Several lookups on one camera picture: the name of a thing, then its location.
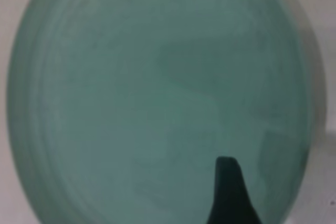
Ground green plate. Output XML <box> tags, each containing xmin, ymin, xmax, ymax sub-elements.
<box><xmin>5</xmin><ymin>0</ymin><xmax>328</xmax><ymax>224</ymax></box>

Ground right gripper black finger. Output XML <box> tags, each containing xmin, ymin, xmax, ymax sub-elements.
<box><xmin>206</xmin><ymin>156</ymin><xmax>263</xmax><ymax>224</ymax></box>

